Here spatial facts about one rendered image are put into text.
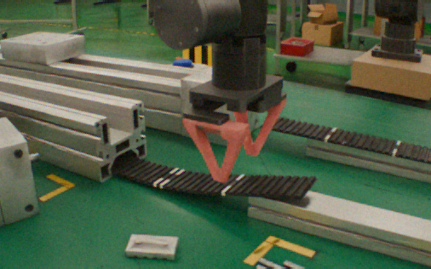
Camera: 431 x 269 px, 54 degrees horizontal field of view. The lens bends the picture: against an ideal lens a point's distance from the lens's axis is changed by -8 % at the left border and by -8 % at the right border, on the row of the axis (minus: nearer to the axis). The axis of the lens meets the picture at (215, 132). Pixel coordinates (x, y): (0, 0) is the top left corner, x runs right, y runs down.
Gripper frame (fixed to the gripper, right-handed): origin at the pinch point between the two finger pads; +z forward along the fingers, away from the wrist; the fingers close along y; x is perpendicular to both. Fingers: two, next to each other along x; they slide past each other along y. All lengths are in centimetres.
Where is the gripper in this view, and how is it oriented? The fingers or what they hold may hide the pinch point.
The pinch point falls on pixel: (237, 160)
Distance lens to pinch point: 52.3
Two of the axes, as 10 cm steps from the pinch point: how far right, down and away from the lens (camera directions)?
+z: 0.0, 9.3, 3.8
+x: 8.6, 1.9, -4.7
